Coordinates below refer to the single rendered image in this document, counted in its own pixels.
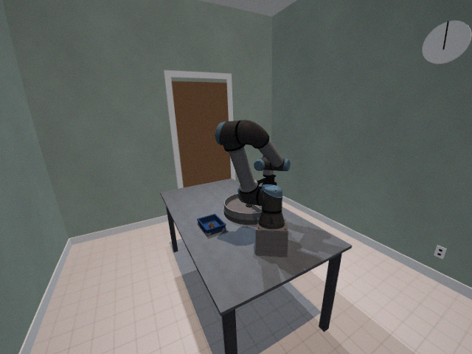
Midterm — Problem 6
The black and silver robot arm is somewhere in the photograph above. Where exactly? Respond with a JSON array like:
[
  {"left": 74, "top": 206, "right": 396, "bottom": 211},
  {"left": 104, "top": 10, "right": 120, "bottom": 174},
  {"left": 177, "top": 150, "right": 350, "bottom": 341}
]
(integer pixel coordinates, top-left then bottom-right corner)
[{"left": 215, "top": 120, "right": 291, "bottom": 229}]

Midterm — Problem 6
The blue open crate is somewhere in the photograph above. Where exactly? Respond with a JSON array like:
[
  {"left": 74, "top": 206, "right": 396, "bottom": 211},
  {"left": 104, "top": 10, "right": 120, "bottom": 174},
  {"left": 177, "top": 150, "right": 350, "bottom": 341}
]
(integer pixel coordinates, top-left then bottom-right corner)
[{"left": 197, "top": 214, "right": 226, "bottom": 237}]

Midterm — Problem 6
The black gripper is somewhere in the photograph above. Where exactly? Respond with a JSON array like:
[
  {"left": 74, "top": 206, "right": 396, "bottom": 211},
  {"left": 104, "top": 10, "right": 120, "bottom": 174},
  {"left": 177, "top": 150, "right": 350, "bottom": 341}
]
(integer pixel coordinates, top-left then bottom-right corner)
[{"left": 262, "top": 174, "right": 277, "bottom": 186}]

